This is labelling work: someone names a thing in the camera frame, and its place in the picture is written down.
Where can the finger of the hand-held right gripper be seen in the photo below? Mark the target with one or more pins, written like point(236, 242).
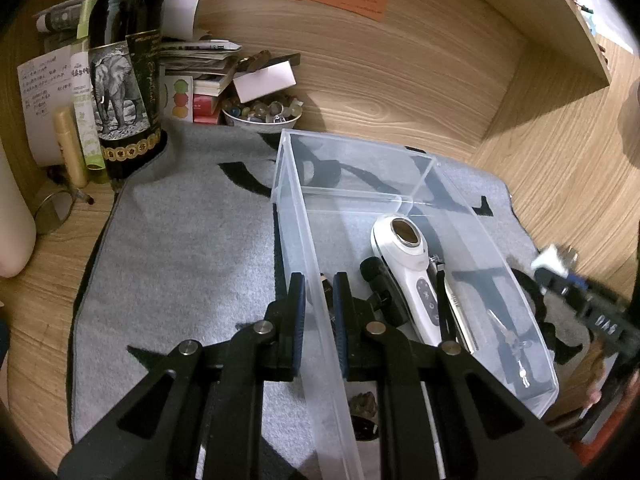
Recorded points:
point(570, 287)

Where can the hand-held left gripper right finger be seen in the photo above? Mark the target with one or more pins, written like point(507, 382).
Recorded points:
point(340, 325)

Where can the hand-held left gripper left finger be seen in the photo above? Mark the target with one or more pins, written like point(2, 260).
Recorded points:
point(299, 320)

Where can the white travel adapter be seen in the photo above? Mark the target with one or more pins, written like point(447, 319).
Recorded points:
point(550, 257)

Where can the bunch of keys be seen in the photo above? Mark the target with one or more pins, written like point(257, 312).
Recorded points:
point(515, 345)

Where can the brown lumpy object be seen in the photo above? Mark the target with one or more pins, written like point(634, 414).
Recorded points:
point(365, 404)

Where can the white facial massager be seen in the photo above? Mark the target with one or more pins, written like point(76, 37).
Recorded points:
point(400, 260)

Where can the clear plastic box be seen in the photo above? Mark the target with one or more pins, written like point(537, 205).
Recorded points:
point(295, 220)

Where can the grey mat with black pattern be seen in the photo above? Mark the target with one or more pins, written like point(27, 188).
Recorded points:
point(200, 240)

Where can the white bowl of beads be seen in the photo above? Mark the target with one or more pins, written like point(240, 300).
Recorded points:
point(250, 122)

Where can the white paper card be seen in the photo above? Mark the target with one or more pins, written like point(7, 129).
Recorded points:
point(265, 80)

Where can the traffic light sticker card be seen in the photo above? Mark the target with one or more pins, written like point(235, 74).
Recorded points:
point(178, 97)

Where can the dark brown flat object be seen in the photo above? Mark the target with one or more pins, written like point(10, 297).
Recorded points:
point(260, 60)

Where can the wooden shelf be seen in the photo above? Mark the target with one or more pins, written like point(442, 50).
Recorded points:
point(550, 20)

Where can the small round mirror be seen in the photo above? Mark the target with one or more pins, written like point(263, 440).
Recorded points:
point(52, 210)

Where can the stack of books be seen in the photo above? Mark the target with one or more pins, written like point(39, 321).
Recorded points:
point(200, 60)

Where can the gold cosmetic tube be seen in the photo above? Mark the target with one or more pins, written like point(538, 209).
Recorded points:
point(70, 150)

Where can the dark wine bottle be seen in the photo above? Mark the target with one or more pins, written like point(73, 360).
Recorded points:
point(122, 90)

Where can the green white tube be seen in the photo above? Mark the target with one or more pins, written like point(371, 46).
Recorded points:
point(85, 110)

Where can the cream plastic bottle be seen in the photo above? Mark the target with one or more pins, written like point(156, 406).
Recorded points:
point(15, 220)

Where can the white folded paper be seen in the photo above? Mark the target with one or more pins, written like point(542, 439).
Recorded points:
point(182, 17)

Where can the handwritten paper note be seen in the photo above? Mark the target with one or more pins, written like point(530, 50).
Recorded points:
point(42, 95)

